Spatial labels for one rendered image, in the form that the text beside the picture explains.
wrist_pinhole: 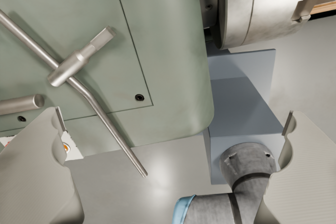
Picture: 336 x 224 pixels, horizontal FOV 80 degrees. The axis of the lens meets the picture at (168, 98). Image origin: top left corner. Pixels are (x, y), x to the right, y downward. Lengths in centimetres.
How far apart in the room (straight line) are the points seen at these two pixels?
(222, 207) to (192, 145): 164
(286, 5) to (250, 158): 37
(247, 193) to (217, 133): 16
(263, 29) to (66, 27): 28
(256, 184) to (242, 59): 49
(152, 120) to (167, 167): 202
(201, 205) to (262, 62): 59
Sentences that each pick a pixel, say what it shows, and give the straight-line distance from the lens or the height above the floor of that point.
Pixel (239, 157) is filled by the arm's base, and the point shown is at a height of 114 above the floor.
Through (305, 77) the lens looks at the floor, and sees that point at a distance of 196.
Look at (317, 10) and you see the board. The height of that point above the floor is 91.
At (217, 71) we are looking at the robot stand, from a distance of 85.
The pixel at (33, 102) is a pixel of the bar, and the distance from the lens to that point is 35.
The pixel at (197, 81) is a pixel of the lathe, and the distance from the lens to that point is 31.
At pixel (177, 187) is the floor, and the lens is 261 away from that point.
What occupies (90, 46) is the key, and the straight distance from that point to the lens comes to 28.
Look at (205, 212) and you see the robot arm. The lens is 50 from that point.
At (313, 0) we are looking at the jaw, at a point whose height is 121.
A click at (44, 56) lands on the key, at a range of 31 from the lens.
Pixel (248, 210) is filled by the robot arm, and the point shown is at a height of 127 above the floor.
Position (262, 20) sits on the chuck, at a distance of 34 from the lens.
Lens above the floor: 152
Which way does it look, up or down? 59 degrees down
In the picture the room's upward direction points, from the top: 175 degrees counter-clockwise
